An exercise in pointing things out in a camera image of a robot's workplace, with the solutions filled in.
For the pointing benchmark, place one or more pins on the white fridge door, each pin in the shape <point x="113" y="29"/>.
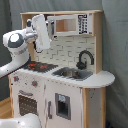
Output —
<point x="63" y="106"/>

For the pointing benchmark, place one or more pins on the toy oven door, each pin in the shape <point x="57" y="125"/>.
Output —
<point x="27" y="101"/>

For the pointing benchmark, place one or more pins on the red left stove knob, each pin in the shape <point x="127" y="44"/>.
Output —
<point x="16" y="78"/>

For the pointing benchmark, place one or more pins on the black toy faucet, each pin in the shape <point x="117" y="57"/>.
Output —
<point x="82" y="63"/>

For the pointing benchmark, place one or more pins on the red stove knob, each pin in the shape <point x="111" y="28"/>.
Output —
<point x="34" y="83"/>
<point x="16" y="78"/>

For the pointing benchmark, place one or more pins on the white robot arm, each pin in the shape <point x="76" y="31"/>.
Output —
<point x="16" y="42"/>

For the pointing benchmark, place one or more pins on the grey toy sink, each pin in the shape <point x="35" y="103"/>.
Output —
<point x="72" y="73"/>

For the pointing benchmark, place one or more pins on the white microwave door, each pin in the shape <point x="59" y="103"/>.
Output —
<point x="67" y="25"/>

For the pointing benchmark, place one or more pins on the black stovetop red burners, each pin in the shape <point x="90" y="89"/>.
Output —
<point x="40" y="67"/>

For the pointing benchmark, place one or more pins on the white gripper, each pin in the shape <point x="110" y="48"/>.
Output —
<point x="36" y="32"/>

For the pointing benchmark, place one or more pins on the red right stove knob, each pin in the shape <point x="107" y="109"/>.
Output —
<point x="34" y="83"/>

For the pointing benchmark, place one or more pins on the wooden toy kitchen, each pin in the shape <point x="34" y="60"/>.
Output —
<point x="64" y="52"/>

